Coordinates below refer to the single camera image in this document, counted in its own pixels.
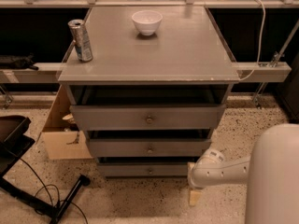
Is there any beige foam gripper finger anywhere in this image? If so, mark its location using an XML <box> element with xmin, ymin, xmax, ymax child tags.
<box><xmin>187</xmin><ymin>162</ymin><xmax>202</xmax><ymax>207</ymax></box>

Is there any grey bottom drawer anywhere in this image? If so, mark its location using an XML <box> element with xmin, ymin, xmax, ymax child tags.
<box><xmin>98</xmin><ymin>163</ymin><xmax>188</xmax><ymax>177</ymax></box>

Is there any grey drawer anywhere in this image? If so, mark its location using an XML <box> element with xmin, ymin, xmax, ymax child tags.
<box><xmin>70</xmin><ymin>105</ymin><xmax>225</xmax><ymax>131</ymax></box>
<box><xmin>98</xmin><ymin>163</ymin><xmax>188</xmax><ymax>177</ymax></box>
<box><xmin>87</xmin><ymin>139</ymin><xmax>211</xmax><ymax>157</ymax></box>

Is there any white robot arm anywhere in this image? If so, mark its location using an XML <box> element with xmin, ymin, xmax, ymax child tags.
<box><xmin>188</xmin><ymin>123</ymin><xmax>299</xmax><ymax>224</ymax></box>

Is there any grey middle drawer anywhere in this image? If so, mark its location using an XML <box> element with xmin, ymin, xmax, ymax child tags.
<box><xmin>87</xmin><ymin>139</ymin><xmax>211</xmax><ymax>157</ymax></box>

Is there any grey drawer cabinet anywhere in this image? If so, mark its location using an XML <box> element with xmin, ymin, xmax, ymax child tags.
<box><xmin>59</xmin><ymin>7</ymin><xmax>239</xmax><ymax>177</ymax></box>

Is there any grey top drawer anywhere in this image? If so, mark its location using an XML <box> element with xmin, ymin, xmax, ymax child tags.
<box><xmin>70</xmin><ymin>105</ymin><xmax>225</xmax><ymax>131</ymax></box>

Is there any cardboard box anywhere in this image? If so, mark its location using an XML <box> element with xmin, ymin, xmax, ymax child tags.
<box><xmin>41</xmin><ymin>86</ymin><xmax>92</xmax><ymax>160</ymax></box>

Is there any metal diagonal strut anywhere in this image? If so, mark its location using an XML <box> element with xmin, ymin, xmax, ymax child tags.
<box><xmin>252</xmin><ymin>19</ymin><xmax>299</xmax><ymax>109</ymax></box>

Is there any white bowl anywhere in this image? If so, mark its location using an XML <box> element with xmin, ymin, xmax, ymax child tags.
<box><xmin>132</xmin><ymin>10</ymin><xmax>163</xmax><ymax>35</ymax></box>

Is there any black stand with tray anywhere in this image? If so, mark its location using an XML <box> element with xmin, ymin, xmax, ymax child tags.
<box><xmin>0</xmin><ymin>115</ymin><xmax>91</xmax><ymax>224</ymax></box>

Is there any silver drink can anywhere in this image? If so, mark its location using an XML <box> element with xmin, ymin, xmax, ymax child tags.
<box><xmin>68</xmin><ymin>19</ymin><xmax>93</xmax><ymax>62</ymax></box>

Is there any metal railing frame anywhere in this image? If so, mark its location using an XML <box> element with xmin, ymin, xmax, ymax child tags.
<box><xmin>1</xmin><ymin>0</ymin><xmax>298</xmax><ymax>83</ymax></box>

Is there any white cable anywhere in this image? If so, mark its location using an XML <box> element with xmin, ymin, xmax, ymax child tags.
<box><xmin>238</xmin><ymin>0</ymin><xmax>267</xmax><ymax>82</ymax></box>

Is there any black object on rail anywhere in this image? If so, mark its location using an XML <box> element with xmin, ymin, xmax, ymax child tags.
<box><xmin>0</xmin><ymin>55</ymin><xmax>38</xmax><ymax>70</ymax></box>

